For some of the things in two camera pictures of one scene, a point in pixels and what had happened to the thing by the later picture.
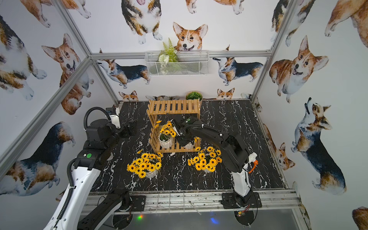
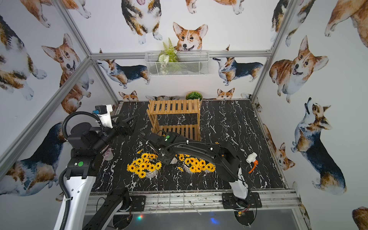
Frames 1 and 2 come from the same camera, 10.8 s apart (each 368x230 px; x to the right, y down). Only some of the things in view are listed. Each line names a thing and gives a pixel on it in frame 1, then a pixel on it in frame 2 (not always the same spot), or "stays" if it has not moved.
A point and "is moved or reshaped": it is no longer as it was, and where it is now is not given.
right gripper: [181, 143] → [166, 161]
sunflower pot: [147, 166] stays
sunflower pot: [190, 145] is moved or reshaped
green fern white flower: [169, 53] stays
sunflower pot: [206, 160] → [189, 162]
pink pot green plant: [193, 95] stays
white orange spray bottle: [252, 158] stays
